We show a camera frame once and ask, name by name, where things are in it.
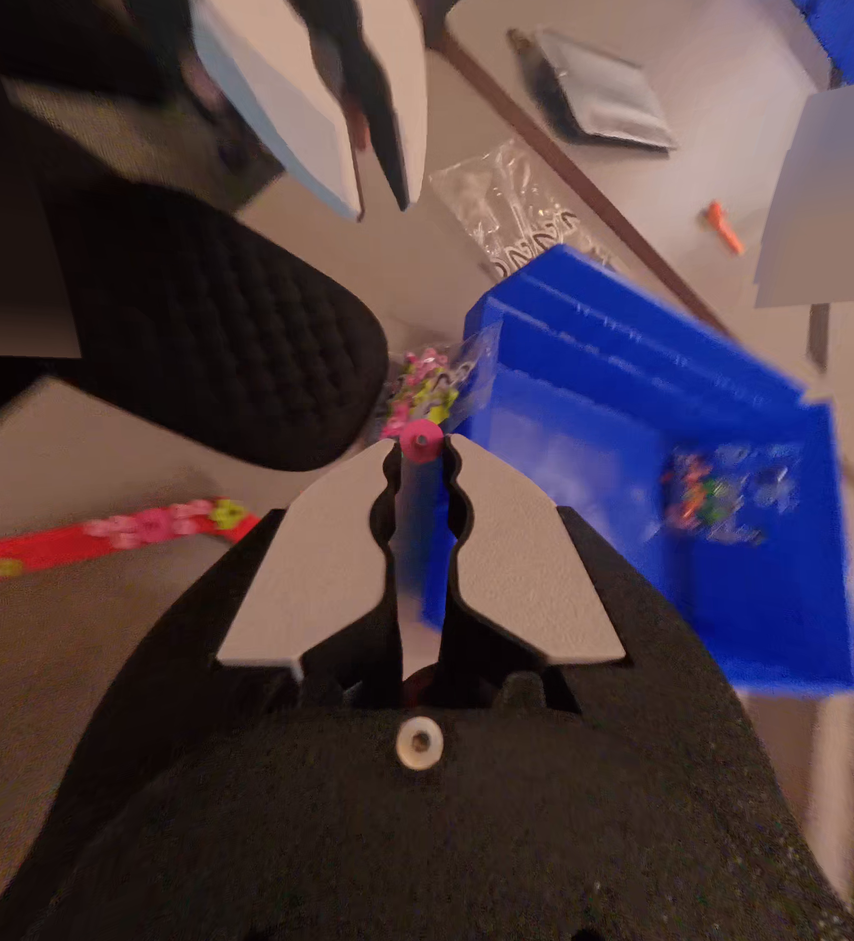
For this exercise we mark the white cardboard sheet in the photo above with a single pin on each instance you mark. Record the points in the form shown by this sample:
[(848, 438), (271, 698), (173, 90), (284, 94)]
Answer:
[(820, 198)]

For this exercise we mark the clear plastic bag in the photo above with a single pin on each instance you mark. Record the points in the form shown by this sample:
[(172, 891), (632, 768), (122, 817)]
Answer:
[(515, 206)]

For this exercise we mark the black mesh cushion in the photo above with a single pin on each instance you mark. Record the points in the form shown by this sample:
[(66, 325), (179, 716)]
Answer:
[(213, 331)]

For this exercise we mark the grey desk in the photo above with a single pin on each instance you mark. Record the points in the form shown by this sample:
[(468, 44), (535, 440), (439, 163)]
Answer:
[(52, 661)]

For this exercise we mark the orange marker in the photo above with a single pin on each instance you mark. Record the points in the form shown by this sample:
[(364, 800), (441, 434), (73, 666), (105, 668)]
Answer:
[(724, 228)]

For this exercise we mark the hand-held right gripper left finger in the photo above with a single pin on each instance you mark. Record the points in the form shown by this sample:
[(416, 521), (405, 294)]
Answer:
[(309, 566)]

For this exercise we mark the bag of colourful beads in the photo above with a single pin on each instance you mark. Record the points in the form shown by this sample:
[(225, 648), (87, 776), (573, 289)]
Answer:
[(724, 496)]

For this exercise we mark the bag of flower-shaped beads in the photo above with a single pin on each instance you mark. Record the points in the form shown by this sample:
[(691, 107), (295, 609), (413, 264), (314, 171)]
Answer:
[(423, 389)]

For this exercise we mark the blue plastic bin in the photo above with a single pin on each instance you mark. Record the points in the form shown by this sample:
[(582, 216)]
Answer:
[(618, 588)]

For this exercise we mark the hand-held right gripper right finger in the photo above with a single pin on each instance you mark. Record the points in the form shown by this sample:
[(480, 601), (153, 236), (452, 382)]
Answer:
[(522, 559)]

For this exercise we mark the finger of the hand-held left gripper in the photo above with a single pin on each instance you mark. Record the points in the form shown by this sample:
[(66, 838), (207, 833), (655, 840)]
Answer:
[(401, 88), (280, 95)]

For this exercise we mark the silver foil pouch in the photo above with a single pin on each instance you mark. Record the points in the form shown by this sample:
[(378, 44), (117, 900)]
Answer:
[(596, 92)]

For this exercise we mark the pink capped tube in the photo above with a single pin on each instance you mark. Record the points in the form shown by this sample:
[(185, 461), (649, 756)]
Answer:
[(421, 442)]

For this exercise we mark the red floral ribbon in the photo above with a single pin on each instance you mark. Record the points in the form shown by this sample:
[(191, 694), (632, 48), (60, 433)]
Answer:
[(103, 537)]

